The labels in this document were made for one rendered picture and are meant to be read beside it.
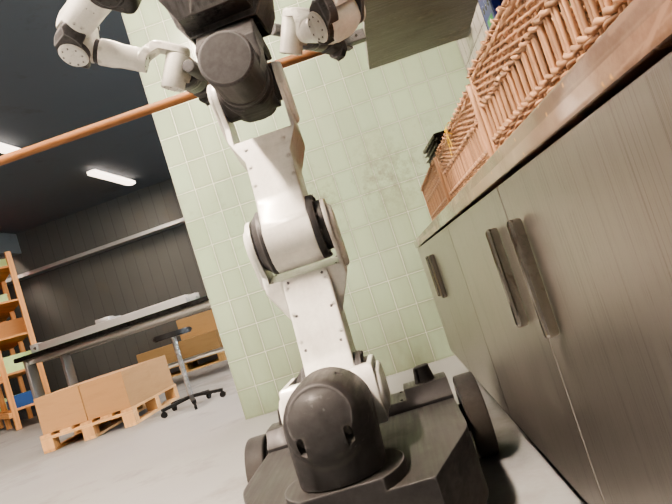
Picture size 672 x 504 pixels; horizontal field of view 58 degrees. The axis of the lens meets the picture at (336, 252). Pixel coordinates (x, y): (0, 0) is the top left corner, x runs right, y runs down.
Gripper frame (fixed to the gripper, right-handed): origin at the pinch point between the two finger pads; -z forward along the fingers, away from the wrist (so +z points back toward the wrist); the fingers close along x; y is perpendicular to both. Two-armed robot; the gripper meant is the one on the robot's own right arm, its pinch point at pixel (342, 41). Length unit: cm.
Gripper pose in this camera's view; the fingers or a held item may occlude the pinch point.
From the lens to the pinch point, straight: 200.7
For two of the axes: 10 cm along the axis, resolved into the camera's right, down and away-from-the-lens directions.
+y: 7.2, -2.7, -6.3
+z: -6.2, 1.4, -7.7
